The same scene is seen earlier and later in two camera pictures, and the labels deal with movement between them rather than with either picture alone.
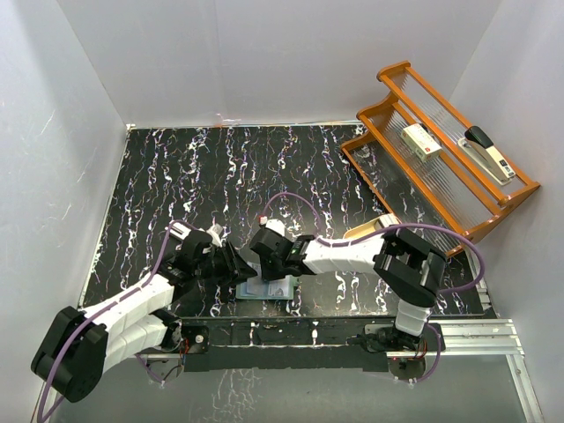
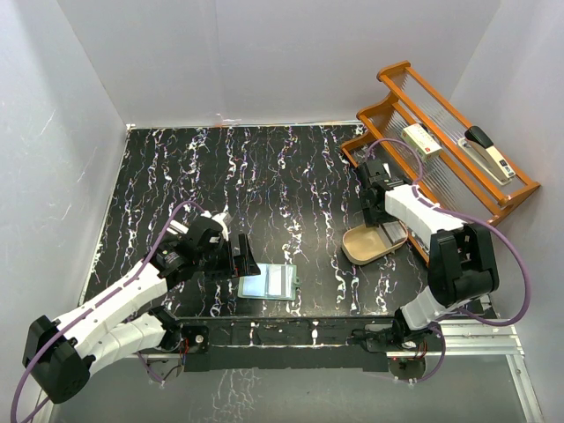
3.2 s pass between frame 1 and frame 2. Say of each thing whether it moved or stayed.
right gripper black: moved
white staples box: stayed
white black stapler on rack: stayed
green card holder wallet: stayed
